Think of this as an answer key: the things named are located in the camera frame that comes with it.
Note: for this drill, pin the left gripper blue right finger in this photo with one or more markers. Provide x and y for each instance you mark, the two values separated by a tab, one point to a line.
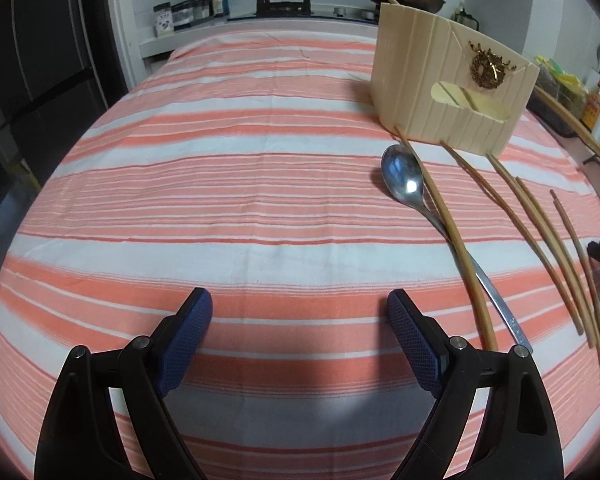
518	436

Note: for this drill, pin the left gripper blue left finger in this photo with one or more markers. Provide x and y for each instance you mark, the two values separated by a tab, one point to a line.
80	438

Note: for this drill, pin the metal spoon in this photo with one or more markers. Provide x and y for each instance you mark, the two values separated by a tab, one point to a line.
403	177

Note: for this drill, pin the soy sauce bottle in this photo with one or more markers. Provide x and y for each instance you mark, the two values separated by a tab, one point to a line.
591	109

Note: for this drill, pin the wooden cutting board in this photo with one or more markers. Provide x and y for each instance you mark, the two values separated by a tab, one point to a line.
568	119

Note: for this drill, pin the yellow snack bag basket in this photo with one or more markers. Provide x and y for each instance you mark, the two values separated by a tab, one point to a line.
566	88

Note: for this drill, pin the cream utensil holder box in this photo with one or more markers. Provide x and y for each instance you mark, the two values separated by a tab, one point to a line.
438	81

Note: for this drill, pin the green glass jug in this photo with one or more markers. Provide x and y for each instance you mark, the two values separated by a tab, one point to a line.
461	16

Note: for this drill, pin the pink striped table cloth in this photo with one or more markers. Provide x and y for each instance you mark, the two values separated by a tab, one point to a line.
247	165

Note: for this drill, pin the black refrigerator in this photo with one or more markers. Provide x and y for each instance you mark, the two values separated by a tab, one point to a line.
59	72

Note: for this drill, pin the black gas stove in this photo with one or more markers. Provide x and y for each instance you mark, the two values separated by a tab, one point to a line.
307	9

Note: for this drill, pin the spice jar rack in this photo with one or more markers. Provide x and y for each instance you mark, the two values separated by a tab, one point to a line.
170	18

